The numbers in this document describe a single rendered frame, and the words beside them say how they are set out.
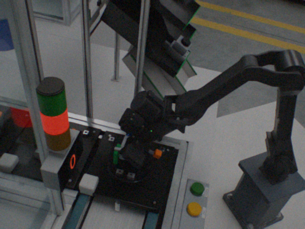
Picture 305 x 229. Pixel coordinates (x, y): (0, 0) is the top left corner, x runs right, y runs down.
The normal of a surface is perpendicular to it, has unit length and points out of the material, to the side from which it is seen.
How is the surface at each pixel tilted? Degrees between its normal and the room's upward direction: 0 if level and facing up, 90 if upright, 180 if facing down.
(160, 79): 45
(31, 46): 90
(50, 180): 90
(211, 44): 0
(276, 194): 0
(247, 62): 24
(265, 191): 0
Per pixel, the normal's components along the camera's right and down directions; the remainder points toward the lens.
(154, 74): 0.73, -0.25
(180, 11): 0.48, -0.49
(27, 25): 0.97, 0.23
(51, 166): 0.11, -0.70
